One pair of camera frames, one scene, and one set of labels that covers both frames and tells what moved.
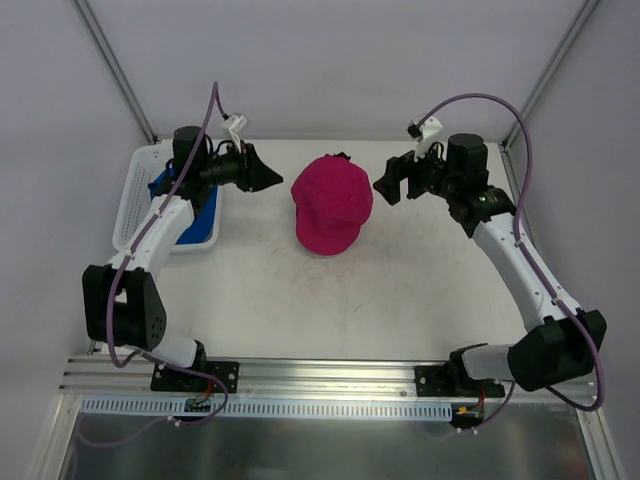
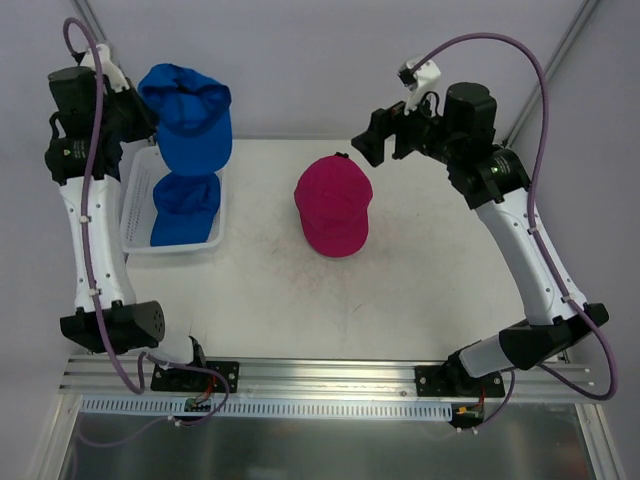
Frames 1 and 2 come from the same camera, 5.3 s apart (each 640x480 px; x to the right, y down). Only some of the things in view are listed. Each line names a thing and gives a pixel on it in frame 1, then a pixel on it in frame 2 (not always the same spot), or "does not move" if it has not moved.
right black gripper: x=412 y=176 to x=382 y=129
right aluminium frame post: x=570 y=36 does not move
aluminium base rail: x=102 y=377 does not move
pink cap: x=332 y=198 does not move
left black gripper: x=248 y=167 to x=138 y=116
